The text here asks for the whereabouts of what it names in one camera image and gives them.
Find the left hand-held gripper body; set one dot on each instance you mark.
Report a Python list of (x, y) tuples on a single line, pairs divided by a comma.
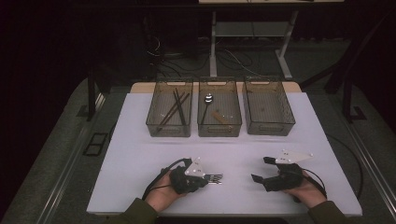
[(186, 182)]

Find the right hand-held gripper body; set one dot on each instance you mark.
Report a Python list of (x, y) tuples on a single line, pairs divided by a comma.
[(285, 179)]

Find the metal fork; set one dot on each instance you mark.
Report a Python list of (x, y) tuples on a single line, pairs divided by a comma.
[(214, 179)]

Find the smoky clear plastic bin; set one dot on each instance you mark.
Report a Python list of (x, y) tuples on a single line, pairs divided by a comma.
[(267, 107), (169, 124), (224, 130)]

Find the person's right hand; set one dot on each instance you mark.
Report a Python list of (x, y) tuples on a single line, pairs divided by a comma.
[(308, 191)]

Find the person's left hand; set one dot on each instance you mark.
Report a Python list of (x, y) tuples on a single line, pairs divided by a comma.
[(162, 196)]

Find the black metal stand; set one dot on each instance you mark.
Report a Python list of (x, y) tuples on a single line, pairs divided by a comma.
[(91, 93), (348, 99)]

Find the aluminium rail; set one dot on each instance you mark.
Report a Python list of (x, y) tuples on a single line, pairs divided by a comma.
[(370, 161), (71, 161)]

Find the white metal desk frame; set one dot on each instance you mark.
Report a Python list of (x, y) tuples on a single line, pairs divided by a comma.
[(213, 46)]

